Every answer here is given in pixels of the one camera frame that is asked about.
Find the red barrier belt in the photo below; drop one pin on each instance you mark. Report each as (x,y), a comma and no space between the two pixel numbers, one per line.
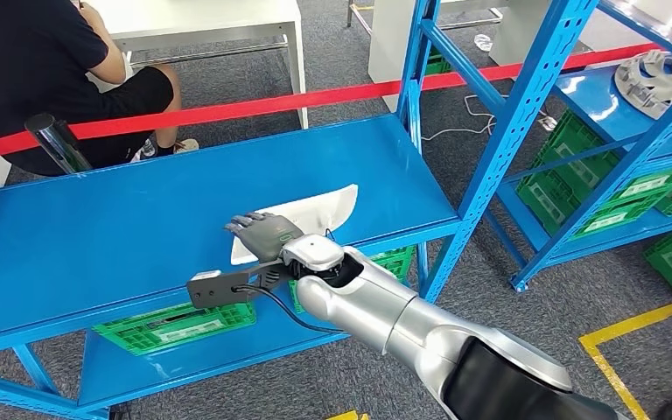
(226,110)

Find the black stanchion post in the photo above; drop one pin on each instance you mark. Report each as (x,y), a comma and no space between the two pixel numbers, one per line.
(58,142)

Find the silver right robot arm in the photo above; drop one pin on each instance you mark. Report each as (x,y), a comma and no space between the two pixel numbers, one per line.
(382,313)

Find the grey metal disc part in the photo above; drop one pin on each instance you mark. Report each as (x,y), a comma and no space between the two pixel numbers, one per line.
(655,81)

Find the yellow floor tape square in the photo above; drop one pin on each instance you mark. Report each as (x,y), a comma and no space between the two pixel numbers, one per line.
(631,323)
(345,415)

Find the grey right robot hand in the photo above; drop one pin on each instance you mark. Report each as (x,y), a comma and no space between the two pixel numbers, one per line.
(269,235)

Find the person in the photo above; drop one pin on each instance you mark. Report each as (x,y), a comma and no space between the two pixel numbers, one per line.
(23,58)

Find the low blue steel shelf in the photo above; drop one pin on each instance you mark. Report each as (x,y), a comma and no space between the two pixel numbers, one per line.
(110,232)

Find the tall blue steel rack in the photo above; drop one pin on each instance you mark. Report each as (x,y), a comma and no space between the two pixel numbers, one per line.
(510,116)

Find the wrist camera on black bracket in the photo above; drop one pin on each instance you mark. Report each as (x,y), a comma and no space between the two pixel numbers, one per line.
(214,290)

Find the white plastic shell part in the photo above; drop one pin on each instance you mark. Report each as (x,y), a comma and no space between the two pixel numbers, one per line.
(313,211)

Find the white panel-leg desk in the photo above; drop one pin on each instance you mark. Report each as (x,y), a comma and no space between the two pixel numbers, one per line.
(388,35)

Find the white table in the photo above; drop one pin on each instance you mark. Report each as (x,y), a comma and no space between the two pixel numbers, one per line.
(197,14)

